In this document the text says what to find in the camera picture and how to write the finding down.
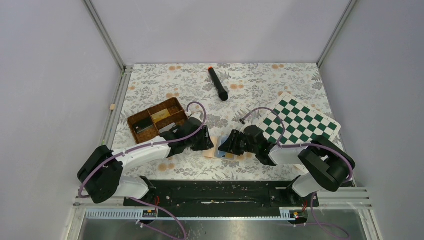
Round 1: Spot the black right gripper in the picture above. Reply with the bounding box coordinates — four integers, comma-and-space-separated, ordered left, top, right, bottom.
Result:
218, 129, 259, 156

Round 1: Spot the beige leather card holder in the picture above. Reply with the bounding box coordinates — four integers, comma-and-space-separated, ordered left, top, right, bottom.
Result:
202, 135, 236, 161

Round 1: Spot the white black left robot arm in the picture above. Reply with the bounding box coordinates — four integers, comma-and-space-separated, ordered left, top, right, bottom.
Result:
77, 115, 214, 206

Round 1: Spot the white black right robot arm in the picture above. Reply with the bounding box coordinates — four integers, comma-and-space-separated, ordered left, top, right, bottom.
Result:
218, 125, 356, 206

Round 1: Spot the blue credit card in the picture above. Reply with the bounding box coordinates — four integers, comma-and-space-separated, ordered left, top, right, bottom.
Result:
214, 148, 227, 159

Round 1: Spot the silver card in basket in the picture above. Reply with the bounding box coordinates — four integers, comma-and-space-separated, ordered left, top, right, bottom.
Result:
159, 122, 176, 133

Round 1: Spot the gold card in basket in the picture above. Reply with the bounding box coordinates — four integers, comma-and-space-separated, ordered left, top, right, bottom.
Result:
151, 108, 171, 123

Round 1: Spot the black card in basket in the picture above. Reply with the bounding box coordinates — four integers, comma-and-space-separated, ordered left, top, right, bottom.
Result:
132, 118, 153, 134

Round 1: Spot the green white chessboard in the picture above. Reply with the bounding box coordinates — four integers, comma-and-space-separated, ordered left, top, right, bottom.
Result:
256, 92, 342, 147

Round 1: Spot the brown woven divided basket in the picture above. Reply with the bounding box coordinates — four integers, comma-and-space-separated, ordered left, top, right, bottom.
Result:
127, 97, 188, 144

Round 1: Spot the black microphone orange tip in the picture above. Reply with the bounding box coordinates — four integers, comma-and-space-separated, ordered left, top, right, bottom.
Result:
207, 66, 229, 102

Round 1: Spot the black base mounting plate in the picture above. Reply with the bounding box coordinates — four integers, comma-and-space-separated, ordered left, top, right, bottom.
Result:
141, 180, 319, 218

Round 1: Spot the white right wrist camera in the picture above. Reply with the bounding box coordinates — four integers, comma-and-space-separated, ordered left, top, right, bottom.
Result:
238, 116, 250, 126

